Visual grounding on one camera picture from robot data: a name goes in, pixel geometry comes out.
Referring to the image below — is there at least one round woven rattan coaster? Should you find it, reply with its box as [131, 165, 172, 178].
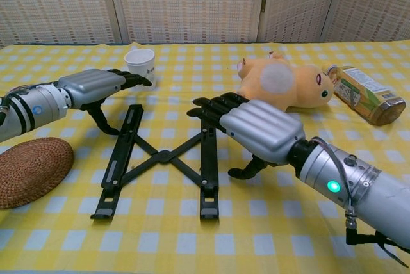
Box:
[0, 136, 75, 210]

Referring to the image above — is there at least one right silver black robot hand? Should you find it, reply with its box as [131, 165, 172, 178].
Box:
[186, 92, 306, 179]

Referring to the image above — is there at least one green label tea bottle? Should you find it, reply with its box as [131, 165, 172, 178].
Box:
[322, 64, 407, 127]

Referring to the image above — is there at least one white paper cup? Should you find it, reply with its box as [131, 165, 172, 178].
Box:
[124, 48, 157, 90]

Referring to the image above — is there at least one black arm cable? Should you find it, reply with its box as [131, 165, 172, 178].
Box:
[312, 138, 410, 267]

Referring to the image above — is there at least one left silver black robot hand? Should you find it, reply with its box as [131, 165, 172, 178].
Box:
[57, 68, 153, 136]

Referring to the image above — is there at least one black folding laptop stand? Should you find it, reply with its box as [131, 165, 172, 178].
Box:
[90, 104, 222, 222]

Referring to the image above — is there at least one yellow white checkered tablecloth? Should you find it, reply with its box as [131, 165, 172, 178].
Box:
[0, 42, 410, 272]

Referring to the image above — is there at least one yellow plush toy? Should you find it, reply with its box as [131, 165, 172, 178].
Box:
[235, 51, 334, 111]

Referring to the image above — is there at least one woven folding screen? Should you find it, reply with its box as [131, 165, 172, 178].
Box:
[0, 0, 410, 46]

